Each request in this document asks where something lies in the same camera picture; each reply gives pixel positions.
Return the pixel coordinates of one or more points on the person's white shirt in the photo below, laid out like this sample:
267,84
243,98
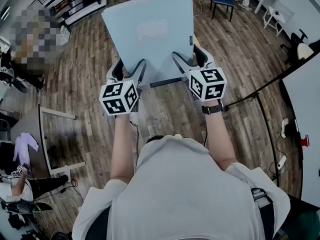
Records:
180,191

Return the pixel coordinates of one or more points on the purple cloth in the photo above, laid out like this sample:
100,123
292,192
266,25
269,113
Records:
24,146

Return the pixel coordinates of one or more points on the cream round table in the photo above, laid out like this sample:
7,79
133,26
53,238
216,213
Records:
304,51

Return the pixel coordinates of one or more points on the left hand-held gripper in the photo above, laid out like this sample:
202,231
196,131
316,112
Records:
117,97

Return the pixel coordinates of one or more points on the black office chair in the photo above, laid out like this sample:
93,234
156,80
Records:
296,40

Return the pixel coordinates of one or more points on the person's left forearm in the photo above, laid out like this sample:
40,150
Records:
122,146

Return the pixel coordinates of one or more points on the black wristwatch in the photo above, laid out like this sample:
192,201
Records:
212,108

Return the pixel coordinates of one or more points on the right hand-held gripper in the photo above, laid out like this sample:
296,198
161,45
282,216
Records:
208,85

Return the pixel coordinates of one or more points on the yellow wooden table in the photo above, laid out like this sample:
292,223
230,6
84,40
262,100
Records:
196,41

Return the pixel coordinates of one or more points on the white box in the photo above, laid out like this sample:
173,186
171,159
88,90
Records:
65,35

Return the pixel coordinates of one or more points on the person's right forearm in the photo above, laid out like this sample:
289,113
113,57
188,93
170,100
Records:
220,139

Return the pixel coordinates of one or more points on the blue seat black chair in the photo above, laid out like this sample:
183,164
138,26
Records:
222,0

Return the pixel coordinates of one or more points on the white power strip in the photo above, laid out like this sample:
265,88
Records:
282,162

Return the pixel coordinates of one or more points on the large white table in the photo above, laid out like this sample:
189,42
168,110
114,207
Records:
306,109

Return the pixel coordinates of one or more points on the white small rack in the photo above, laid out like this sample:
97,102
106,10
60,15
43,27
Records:
278,16

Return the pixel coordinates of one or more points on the grey desk white legs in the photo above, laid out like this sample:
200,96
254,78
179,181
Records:
31,134

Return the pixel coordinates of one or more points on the black metal stand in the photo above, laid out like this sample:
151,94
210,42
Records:
268,134

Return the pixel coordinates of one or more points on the light blue folder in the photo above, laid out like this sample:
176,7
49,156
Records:
150,41

